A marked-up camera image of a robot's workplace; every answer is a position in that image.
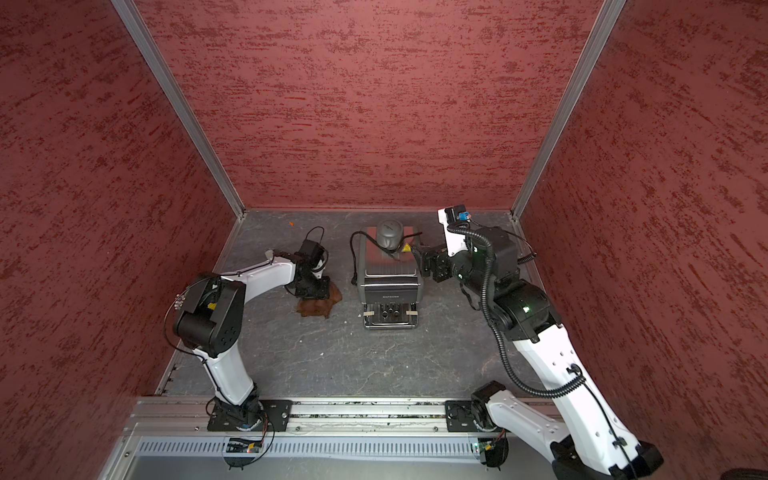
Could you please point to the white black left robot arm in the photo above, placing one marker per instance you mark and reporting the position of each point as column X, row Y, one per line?
column 209, row 322

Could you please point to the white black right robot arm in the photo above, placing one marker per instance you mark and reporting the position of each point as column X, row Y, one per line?
column 589, row 441

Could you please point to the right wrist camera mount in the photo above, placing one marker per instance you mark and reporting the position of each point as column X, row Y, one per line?
column 454, row 220

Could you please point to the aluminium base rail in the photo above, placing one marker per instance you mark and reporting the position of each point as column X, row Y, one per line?
column 338, row 428

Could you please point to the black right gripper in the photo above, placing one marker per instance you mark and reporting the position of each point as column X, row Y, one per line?
column 426, row 263

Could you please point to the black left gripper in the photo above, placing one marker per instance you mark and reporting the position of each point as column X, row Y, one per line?
column 322, row 293

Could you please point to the brown microfibre cloth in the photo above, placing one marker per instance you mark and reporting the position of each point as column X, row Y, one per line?
column 320, row 308

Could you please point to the grey steel coffee machine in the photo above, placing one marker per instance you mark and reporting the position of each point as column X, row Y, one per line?
column 386, row 276

